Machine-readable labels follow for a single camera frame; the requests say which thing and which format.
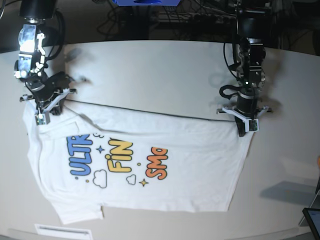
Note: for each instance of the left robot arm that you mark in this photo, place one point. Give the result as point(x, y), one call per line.
point(253, 22)

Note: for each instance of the black power strip red light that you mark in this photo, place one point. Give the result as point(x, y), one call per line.
point(188, 18)

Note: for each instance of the white printed T-shirt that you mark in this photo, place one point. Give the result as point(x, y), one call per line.
point(92, 156)

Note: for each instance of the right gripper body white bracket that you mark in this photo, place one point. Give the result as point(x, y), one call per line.
point(42, 107)

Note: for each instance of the white paper label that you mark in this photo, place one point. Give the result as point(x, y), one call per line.
point(63, 232)

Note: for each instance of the blue box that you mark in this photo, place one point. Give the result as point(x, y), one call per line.
point(127, 3)

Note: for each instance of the tablet with dark frame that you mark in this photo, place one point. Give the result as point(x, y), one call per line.
point(312, 216)

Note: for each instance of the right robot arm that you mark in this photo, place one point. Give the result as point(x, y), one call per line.
point(48, 92)

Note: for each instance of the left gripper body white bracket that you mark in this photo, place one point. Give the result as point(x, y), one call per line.
point(251, 123)

